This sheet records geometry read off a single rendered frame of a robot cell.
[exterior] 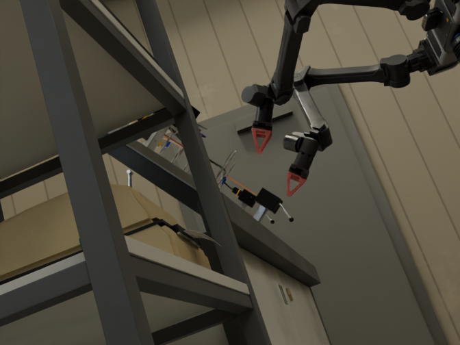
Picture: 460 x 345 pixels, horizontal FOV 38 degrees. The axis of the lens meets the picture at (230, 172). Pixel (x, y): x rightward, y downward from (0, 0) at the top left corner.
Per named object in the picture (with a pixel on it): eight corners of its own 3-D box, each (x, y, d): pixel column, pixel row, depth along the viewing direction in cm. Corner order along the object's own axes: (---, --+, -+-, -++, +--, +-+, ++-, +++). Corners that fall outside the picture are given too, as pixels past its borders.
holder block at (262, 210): (278, 239, 184) (298, 209, 185) (243, 216, 189) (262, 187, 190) (282, 241, 189) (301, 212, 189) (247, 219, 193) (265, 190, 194)
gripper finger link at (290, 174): (278, 191, 225) (290, 165, 226) (278, 193, 232) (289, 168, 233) (298, 198, 225) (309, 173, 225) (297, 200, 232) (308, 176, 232)
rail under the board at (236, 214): (321, 283, 240) (314, 265, 242) (231, 221, 131) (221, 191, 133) (307, 288, 241) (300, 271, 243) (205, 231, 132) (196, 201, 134)
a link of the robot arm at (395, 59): (296, 61, 270) (302, 83, 276) (286, 80, 261) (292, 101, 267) (409, 53, 249) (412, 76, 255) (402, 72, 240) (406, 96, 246)
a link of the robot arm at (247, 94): (292, 98, 227) (284, 78, 231) (271, 89, 219) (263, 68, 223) (267, 118, 233) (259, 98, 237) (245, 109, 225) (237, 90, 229)
